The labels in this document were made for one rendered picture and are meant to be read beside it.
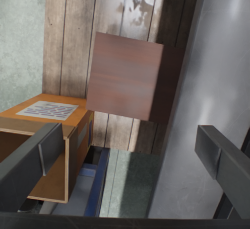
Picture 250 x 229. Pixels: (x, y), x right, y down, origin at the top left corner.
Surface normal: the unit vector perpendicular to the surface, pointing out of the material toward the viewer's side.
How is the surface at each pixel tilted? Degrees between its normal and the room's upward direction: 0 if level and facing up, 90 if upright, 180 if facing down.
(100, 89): 0
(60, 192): 90
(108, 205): 0
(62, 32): 0
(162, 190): 31
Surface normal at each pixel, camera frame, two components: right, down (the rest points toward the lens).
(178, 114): -0.54, 0.16
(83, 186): -0.03, 0.28
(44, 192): 0.11, -0.95
